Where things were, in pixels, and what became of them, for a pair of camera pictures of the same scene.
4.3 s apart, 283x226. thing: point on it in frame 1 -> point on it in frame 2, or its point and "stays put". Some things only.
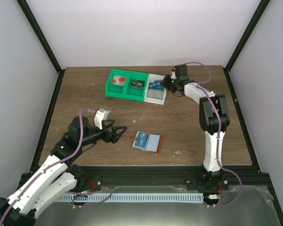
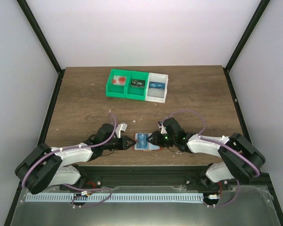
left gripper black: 113,138 -> 124,144
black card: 137,84 stays put
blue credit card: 141,140 stays put
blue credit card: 156,85 stays put
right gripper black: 164,83 -> 156,142
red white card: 119,80 stays put
